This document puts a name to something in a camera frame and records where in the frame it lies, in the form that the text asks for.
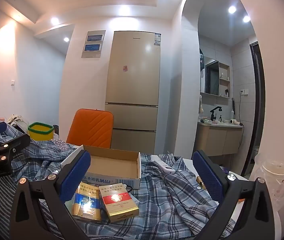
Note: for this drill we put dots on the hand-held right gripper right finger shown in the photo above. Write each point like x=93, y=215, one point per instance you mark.
x=207, y=172

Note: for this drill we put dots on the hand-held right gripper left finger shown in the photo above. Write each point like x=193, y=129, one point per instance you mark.
x=75, y=177

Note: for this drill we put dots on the blue and gold cigarette pack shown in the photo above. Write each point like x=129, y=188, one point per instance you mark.
x=87, y=202

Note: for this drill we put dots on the cardboard box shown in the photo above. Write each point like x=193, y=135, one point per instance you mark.
x=112, y=163

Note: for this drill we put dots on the red and gold cigarette pack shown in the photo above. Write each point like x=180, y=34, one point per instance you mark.
x=118, y=202

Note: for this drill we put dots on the beige cloth bag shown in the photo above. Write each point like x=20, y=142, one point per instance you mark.
x=15, y=120

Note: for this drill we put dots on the yellow container with green rim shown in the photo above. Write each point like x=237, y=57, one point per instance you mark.
x=40, y=135

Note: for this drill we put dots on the sequined cloth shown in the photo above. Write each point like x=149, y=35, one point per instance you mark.
x=60, y=145

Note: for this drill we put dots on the beige vanity cabinet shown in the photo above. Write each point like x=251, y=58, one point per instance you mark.
x=214, y=137

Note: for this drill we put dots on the blue plaid cloth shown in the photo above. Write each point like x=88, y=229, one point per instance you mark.
x=172, y=195

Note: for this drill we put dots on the white power strip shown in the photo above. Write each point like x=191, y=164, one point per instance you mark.
x=162, y=166

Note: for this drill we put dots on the orange chair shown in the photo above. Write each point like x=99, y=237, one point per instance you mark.
x=89, y=127

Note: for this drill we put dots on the white hair dryer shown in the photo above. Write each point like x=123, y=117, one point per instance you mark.
x=234, y=121

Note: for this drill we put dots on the black faucet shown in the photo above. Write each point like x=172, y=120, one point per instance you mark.
x=213, y=115

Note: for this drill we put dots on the clear plastic cup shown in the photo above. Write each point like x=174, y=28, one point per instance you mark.
x=274, y=170

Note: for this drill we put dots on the black hanging styling tool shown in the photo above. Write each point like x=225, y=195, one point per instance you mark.
x=233, y=107

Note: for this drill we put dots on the dark door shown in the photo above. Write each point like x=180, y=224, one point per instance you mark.
x=257, y=92

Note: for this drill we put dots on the mirror cabinet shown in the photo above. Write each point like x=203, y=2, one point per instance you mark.
x=212, y=75

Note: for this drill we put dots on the beige refrigerator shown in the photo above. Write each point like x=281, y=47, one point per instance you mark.
x=132, y=80

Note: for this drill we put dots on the recessed ceiling light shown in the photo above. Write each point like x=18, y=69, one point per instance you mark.
x=246, y=18
x=232, y=9
x=54, y=21
x=66, y=39

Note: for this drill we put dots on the pink fridge magnet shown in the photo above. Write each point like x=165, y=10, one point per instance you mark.
x=125, y=68

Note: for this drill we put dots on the white wall outlet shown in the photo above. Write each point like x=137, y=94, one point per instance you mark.
x=244, y=91

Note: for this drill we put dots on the framed blue wall picture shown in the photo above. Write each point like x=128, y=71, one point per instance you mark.
x=92, y=48
x=95, y=38

